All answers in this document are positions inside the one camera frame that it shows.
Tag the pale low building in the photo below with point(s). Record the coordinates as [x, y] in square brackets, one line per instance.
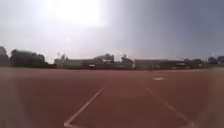
[83, 62]

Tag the row of trees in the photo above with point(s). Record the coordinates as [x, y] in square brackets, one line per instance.
[23, 58]

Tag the long low building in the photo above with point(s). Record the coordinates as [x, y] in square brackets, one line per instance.
[160, 63]

